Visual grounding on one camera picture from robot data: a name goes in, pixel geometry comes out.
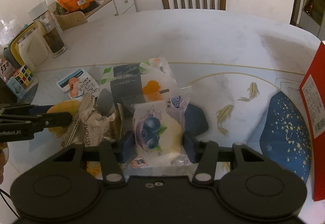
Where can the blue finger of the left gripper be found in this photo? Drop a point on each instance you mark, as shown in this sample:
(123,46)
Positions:
(57,119)
(36,109)

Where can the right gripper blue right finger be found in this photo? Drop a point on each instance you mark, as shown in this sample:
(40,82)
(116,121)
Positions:
(192,147)

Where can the blueberry bread package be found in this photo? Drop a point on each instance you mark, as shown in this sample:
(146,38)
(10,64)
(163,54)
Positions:
(158,128)

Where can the blue white leaflet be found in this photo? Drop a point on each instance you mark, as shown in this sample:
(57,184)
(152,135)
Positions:
(78,84)

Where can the rubiks cube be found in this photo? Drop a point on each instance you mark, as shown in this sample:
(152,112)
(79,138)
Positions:
(23,76)

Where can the yellow round object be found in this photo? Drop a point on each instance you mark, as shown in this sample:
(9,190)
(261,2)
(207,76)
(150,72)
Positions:
(70,106)

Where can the orange print plastic bag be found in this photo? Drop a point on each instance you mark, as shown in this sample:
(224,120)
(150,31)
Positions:
(157,79)

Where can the crumpled brown paper wrapper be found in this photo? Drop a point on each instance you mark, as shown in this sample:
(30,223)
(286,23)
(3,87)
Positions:
(91,126)

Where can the red white cardboard box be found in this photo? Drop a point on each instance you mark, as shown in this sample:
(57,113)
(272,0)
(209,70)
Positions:
(312,90)

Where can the paper tissue pack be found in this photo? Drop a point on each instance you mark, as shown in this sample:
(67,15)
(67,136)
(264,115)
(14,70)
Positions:
(121,85)

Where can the white yellow kettle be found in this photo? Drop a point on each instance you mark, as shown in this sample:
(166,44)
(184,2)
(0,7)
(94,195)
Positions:
(29,47)

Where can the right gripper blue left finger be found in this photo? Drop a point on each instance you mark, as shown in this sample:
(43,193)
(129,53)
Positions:
(126,148)

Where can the white plastic bag bundle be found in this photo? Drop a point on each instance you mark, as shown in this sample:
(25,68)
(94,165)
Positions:
(9,30)

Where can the white drawer cabinet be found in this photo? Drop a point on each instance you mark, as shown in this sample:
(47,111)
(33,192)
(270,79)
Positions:
(111,8)

